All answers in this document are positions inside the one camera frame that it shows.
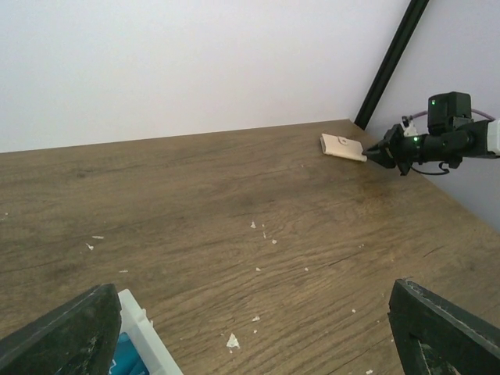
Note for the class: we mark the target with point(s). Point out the beige card holder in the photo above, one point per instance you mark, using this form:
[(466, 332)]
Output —
[(342, 147)]

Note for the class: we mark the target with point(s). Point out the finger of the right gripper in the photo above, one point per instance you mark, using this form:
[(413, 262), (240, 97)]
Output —
[(376, 153), (382, 160)]

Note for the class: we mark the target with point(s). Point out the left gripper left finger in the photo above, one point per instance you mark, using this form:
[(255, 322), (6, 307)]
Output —
[(78, 337)]

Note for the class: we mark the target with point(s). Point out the blue vip card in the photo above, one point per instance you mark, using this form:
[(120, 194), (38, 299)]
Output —
[(126, 359)]

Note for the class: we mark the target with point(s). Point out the white plastic bin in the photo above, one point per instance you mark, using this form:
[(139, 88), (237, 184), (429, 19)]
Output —
[(139, 327)]

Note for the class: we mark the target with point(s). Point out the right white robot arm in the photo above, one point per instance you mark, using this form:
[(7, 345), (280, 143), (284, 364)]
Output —
[(432, 169)]

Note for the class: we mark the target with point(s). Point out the right black frame post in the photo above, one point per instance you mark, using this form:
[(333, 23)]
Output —
[(399, 42)]

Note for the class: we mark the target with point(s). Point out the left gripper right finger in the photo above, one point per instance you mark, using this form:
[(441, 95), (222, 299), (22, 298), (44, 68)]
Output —
[(434, 336)]

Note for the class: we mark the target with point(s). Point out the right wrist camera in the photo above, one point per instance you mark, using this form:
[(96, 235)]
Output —
[(408, 127)]

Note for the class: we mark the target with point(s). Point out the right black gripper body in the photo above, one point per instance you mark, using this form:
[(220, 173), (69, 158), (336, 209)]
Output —
[(452, 136)]

